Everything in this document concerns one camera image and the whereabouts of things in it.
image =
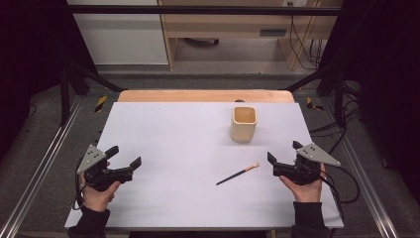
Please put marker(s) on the white paper sheet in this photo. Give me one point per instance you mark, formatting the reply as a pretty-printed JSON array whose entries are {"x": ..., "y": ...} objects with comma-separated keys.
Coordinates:
[{"x": 185, "y": 145}]

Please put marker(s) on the black horizontal frame bar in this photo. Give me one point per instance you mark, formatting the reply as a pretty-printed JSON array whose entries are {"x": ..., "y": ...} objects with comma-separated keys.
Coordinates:
[{"x": 198, "y": 10}]

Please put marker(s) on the yellow black striped tape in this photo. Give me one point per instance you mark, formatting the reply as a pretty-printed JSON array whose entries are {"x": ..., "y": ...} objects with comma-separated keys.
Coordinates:
[
  {"x": 100, "y": 103},
  {"x": 312, "y": 104}
]

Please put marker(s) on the black curtain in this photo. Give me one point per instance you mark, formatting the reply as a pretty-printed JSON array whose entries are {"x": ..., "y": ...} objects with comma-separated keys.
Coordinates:
[
  {"x": 29, "y": 66},
  {"x": 386, "y": 82}
]

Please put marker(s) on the black object under desk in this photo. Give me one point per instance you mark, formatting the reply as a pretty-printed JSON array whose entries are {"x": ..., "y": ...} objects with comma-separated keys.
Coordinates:
[{"x": 201, "y": 41}]

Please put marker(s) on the person's left hand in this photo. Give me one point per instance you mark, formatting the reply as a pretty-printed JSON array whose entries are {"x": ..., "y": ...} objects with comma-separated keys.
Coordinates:
[{"x": 97, "y": 199}]

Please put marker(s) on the black metal stand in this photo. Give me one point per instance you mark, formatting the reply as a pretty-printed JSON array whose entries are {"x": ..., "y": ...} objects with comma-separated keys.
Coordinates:
[
  {"x": 339, "y": 95},
  {"x": 65, "y": 95}
]

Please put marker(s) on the wooden table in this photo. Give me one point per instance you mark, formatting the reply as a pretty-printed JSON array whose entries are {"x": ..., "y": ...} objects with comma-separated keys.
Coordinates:
[{"x": 198, "y": 95}]

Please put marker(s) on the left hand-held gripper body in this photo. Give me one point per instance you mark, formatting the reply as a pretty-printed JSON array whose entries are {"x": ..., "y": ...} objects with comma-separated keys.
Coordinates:
[{"x": 95, "y": 158}]

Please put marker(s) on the person's right hand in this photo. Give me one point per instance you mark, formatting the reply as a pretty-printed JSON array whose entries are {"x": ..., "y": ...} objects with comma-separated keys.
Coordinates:
[{"x": 307, "y": 192}]

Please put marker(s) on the light wooden desk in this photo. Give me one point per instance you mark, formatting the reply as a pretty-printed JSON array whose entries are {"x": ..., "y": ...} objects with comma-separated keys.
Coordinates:
[{"x": 228, "y": 24}]

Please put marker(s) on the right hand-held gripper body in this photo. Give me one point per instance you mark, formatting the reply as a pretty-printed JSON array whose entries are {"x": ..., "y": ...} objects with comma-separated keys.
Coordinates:
[{"x": 313, "y": 154}]

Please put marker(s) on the white cabinet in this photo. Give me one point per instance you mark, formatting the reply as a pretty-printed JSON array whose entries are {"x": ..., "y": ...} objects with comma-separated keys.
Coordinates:
[{"x": 122, "y": 36}]

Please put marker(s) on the black chopstick with beige tip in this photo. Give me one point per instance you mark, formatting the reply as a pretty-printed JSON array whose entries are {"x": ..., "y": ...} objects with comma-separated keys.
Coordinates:
[{"x": 236, "y": 174}]

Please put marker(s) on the aluminium floor rail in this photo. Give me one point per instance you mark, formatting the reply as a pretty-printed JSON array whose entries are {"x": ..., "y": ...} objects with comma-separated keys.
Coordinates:
[
  {"x": 366, "y": 178},
  {"x": 43, "y": 158}
]

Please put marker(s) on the grey label on desk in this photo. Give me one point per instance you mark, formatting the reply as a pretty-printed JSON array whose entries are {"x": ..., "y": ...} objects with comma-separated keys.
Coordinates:
[{"x": 272, "y": 32}]

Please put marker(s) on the beige square holder cup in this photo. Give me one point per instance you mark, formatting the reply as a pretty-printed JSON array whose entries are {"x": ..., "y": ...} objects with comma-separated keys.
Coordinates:
[{"x": 243, "y": 129}]

